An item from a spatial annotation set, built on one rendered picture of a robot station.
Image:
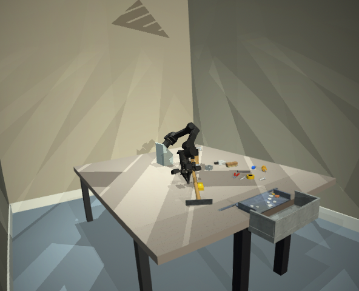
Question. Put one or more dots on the long wooden-handled rake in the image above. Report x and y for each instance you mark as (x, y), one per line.
(197, 156)

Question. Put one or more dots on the long wooden scraper with black blade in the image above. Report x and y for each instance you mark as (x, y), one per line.
(198, 200)

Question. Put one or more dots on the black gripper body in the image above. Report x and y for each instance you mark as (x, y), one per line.
(182, 161)

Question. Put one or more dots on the brown rectangular block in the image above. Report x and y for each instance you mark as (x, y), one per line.
(231, 164)

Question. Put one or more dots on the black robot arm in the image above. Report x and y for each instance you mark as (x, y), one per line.
(188, 146)

